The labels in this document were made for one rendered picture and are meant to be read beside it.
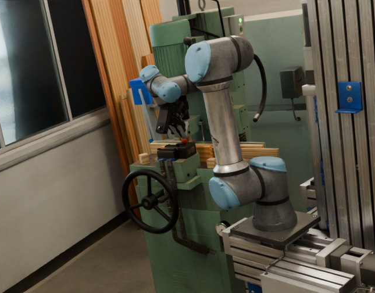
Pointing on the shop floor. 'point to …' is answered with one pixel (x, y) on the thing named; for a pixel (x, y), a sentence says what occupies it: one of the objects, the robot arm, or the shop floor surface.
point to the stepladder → (149, 116)
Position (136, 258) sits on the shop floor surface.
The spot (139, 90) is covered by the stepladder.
